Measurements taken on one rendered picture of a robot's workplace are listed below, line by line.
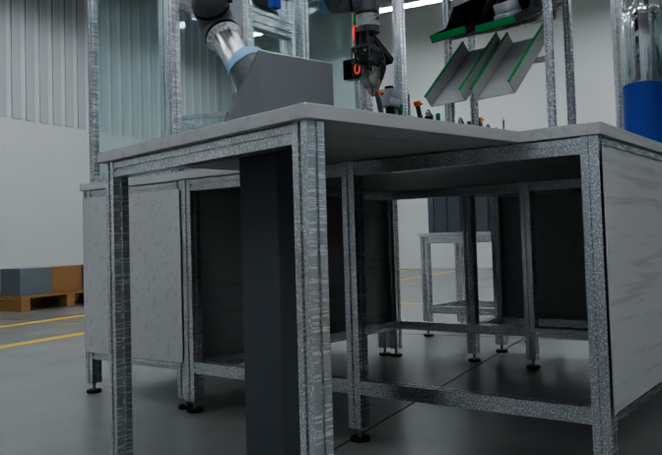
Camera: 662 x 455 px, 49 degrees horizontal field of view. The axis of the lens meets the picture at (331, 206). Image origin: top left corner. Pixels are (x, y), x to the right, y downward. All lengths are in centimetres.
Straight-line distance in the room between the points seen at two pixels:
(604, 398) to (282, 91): 106
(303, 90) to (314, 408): 80
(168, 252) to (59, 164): 945
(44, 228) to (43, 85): 220
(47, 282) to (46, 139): 462
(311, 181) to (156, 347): 157
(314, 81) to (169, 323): 125
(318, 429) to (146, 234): 158
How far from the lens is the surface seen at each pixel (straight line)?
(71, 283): 795
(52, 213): 1199
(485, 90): 219
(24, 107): 1183
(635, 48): 290
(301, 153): 140
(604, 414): 189
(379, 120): 151
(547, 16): 226
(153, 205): 282
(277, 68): 179
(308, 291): 139
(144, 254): 286
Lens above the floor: 60
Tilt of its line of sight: 3 degrees up
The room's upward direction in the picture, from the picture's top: 2 degrees counter-clockwise
